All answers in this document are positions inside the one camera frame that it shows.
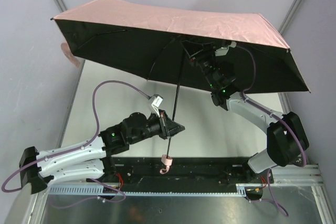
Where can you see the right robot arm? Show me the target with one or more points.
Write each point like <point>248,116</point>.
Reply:
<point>286,138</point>

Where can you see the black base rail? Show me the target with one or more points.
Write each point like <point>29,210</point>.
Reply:
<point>195,175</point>

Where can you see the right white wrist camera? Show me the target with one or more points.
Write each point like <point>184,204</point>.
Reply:
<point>226,46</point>

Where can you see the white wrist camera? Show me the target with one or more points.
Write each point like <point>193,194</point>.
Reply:
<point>226,46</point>
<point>154,103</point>

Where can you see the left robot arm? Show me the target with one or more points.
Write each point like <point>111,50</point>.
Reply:
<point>92,158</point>

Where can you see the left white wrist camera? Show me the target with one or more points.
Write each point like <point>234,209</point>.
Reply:
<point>154,103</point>

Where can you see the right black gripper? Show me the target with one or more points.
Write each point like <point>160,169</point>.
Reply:
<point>199,54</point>

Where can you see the pink folding umbrella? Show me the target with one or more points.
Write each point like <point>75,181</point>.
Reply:
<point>146,41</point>

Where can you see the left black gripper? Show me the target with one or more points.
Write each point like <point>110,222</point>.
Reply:
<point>163,127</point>

